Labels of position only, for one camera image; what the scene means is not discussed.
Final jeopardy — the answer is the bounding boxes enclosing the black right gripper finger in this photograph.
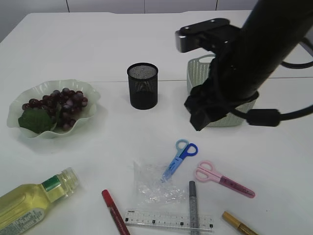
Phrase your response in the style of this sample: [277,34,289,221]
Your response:
[190,109,212,131]

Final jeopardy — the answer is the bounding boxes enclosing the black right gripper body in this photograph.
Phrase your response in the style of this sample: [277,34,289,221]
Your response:
[187,56,235,122]

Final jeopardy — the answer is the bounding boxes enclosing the blue safety scissors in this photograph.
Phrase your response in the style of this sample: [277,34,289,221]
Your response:
[161,139,198,182]

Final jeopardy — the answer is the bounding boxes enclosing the pink safety scissors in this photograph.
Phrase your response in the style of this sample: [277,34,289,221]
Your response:
[194,161,255,198]

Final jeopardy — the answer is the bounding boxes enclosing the clear plastic sheet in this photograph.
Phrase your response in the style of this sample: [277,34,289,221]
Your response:
[133,162,186,206]

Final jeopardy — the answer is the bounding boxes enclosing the purple artificial grape bunch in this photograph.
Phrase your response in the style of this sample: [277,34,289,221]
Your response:
[18,87,88,134]

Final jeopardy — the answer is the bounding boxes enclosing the yellow tea bottle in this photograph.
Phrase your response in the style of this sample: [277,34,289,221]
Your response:
[0,167,79,235]

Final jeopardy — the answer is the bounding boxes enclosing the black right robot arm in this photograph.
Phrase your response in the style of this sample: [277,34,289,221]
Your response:
[176,0,313,131]

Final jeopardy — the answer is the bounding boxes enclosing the green woven plastic basket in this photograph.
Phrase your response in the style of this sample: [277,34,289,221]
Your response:
[184,58,259,127]

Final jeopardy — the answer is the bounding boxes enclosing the black mesh pen cup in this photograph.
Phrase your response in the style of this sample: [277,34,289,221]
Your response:
[127,63,158,110]

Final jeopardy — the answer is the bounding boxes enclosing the clear plastic ruler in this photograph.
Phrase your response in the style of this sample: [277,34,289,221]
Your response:
[123,209,215,233]

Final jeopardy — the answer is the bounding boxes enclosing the pale green wavy plate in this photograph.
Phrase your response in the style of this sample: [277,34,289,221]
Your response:
[7,79,100,139]

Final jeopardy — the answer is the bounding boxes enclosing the silver glitter marker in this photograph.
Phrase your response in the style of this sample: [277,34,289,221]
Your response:
[189,181,199,228]

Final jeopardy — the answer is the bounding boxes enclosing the gold marker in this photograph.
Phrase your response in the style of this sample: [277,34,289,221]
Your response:
[222,211,258,235]

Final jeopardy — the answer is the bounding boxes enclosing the red marker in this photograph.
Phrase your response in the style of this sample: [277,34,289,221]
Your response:
[101,189,130,235]

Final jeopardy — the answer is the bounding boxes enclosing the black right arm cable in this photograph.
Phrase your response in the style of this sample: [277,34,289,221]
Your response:
[227,39,313,127]

